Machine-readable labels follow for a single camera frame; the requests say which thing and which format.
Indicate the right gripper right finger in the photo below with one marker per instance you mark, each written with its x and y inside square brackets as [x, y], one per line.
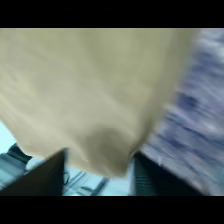
[160, 181]

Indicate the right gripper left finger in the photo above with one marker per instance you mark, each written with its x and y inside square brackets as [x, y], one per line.
[43, 178]

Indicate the brown T-shirt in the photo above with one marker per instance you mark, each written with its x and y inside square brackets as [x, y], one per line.
[86, 93]

